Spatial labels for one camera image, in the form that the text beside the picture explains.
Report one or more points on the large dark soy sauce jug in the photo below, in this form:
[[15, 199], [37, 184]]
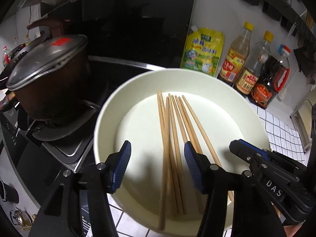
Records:
[[274, 75]]

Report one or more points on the wooden chopstick on cloth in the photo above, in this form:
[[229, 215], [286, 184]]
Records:
[[203, 133]]

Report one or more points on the yellow seasoning pouch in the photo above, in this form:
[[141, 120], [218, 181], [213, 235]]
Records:
[[203, 49]]

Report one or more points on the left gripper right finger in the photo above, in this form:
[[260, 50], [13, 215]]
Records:
[[253, 212]]

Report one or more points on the glass pot lid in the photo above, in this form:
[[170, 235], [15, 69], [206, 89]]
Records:
[[45, 58]]

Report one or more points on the metal kettle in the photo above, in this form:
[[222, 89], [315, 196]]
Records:
[[21, 219]]

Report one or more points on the white oval bowl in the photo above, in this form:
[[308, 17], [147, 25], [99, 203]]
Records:
[[216, 105]]

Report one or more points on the metal rack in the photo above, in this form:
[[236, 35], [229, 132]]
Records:
[[303, 119]]

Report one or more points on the yellow-cap vinegar bottle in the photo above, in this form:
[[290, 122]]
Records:
[[236, 56]]

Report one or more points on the clear soy sauce bottle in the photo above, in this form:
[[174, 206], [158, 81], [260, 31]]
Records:
[[252, 68]]

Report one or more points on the hanging dark rag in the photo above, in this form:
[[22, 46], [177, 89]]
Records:
[[305, 57]]

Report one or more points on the dark red cooking pot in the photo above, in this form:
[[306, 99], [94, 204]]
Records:
[[53, 95]]

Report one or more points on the white black checkered cloth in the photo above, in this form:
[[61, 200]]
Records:
[[134, 206]]

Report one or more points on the black gas stove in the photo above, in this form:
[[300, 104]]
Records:
[[41, 149]]

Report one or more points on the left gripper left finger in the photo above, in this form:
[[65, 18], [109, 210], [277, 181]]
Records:
[[60, 213]]

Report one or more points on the wooden chopstick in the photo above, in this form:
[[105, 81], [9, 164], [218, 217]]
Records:
[[190, 125], [203, 133], [167, 178], [178, 155], [185, 129], [164, 123], [175, 187]]

